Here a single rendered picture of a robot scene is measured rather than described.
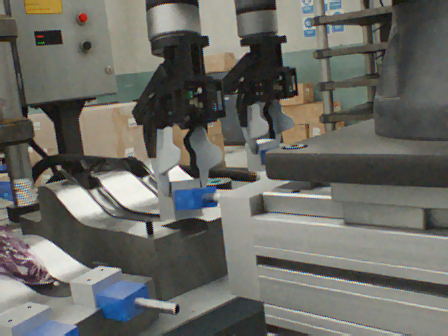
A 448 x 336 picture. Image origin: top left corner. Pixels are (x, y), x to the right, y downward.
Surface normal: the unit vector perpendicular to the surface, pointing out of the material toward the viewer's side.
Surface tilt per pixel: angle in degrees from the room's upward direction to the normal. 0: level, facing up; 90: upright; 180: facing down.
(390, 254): 90
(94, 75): 90
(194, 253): 90
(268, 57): 90
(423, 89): 72
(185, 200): 82
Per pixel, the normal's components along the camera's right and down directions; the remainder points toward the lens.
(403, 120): -0.89, 0.18
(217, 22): -0.60, 0.20
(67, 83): 0.65, 0.05
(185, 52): -0.76, 0.06
